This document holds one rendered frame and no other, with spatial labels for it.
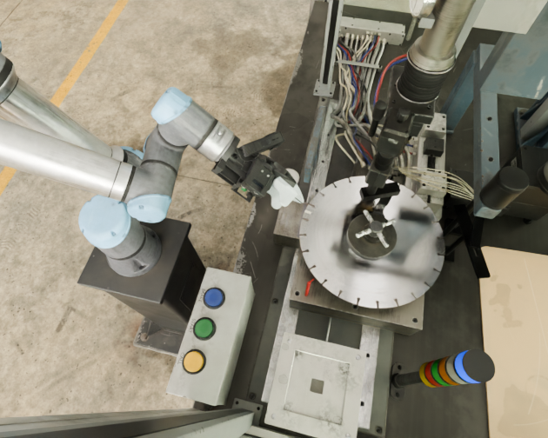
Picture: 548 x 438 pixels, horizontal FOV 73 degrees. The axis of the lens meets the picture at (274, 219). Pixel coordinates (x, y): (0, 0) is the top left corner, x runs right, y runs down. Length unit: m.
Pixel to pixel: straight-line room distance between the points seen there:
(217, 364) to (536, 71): 0.81
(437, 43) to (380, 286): 0.48
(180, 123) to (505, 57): 0.58
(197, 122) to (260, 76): 1.86
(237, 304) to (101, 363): 1.14
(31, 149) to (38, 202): 1.64
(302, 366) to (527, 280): 0.68
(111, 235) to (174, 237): 0.24
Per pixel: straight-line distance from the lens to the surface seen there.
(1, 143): 0.76
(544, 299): 1.22
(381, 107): 0.64
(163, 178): 0.76
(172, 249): 1.10
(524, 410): 1.13
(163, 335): 1.82
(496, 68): 0.79
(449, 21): 0.64
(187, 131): 0.74
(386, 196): 0.86
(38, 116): 0.90
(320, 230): 0.86
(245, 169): 0.77
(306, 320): 1.00
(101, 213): 0.95
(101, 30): 3.21
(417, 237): 0.91
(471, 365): 0.63
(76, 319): 2.01
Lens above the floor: 1.73
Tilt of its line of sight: 63 degrees down
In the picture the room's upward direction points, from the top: 2 degrees counter-clockwise
